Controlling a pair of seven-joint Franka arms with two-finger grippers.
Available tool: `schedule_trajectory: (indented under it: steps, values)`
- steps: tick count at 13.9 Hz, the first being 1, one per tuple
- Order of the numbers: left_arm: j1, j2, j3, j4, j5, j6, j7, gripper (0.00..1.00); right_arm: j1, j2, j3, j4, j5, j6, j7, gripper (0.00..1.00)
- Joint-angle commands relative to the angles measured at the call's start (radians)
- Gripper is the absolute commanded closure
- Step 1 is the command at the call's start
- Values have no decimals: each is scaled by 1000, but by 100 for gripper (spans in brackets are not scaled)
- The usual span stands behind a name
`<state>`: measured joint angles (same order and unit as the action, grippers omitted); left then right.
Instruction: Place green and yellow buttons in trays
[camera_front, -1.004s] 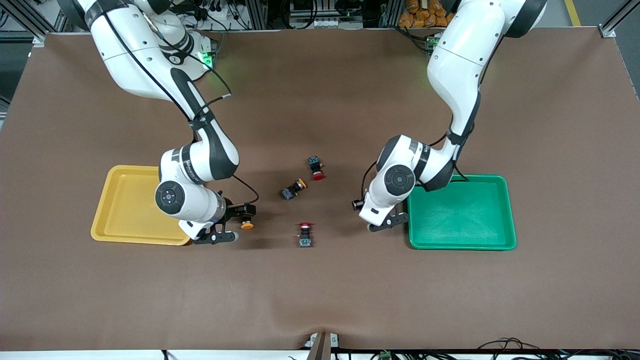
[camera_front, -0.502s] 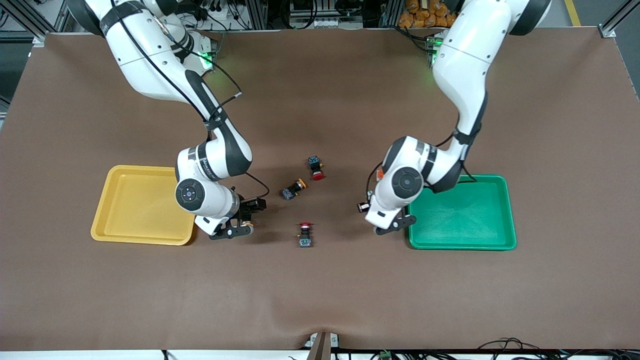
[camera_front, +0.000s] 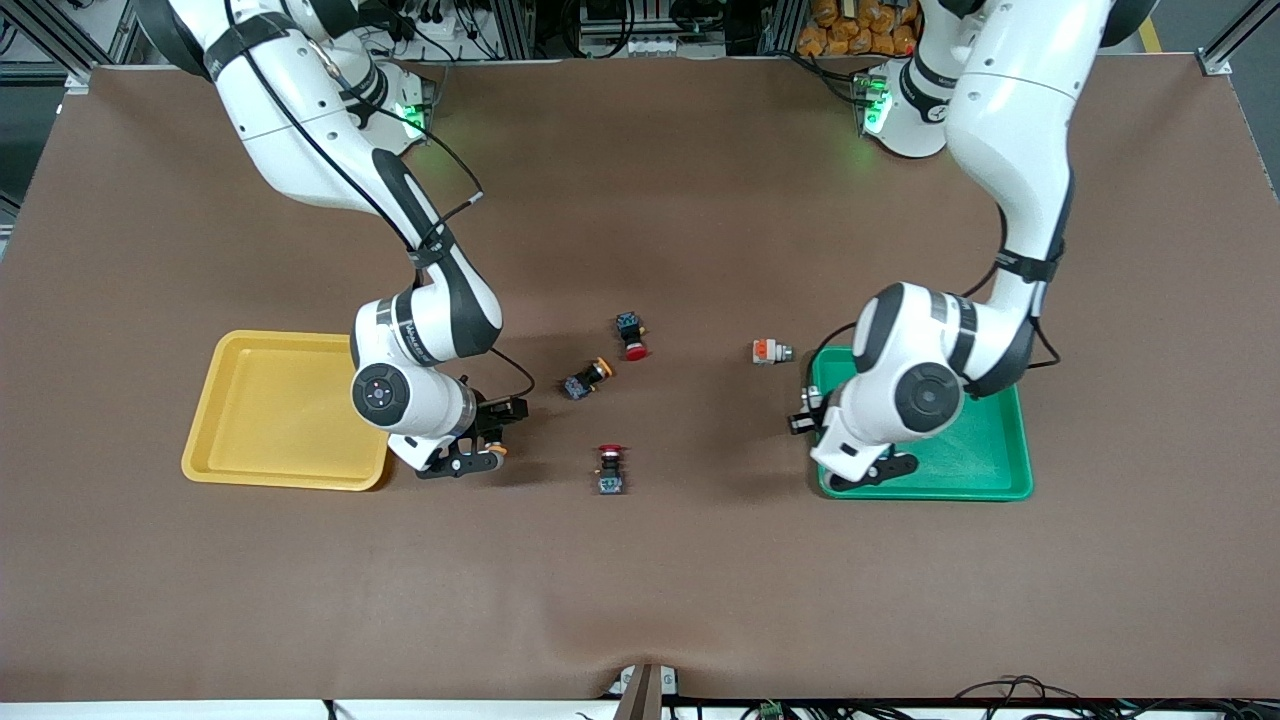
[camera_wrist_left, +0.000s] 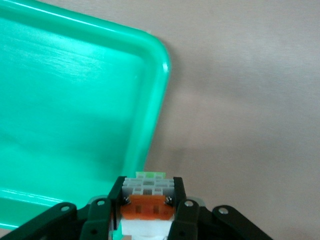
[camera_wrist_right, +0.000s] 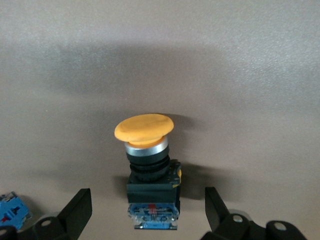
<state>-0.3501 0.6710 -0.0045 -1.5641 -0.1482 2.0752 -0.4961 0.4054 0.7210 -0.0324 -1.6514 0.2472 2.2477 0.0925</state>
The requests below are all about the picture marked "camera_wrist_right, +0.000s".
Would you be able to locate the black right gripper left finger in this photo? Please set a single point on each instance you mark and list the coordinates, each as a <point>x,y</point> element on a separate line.
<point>75,215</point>

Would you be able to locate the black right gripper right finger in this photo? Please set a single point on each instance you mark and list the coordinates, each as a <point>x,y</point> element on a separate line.
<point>220,220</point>

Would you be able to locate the yellow mushroom push button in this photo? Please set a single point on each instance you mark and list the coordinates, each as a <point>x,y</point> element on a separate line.
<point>12,212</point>
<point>145,127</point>

